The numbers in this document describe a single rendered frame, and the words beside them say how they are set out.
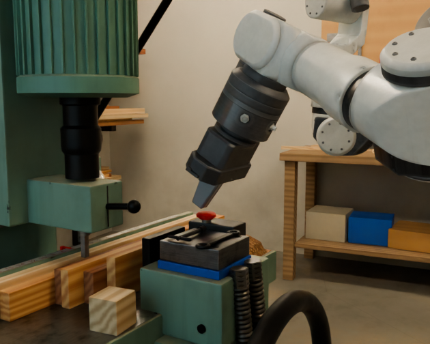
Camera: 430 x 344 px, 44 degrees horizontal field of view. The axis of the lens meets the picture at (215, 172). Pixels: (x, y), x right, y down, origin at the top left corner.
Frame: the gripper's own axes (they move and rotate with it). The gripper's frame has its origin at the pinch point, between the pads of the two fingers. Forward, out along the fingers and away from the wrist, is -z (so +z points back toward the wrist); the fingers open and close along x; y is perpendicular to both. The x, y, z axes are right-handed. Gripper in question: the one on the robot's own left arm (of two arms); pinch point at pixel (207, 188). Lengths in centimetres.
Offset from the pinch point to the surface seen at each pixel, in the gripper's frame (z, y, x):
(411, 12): 42, 69, 320
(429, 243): -71, -26, 276
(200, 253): -3.6, -7.6, -9.4
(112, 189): -6.2, 10.5, -7.2
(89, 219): -9.6, 9.0, -11.9
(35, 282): -18.6, 8.2, -18.6
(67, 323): -18.5, 0.1, -19.6
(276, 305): -1.0, -20.0, -11.3
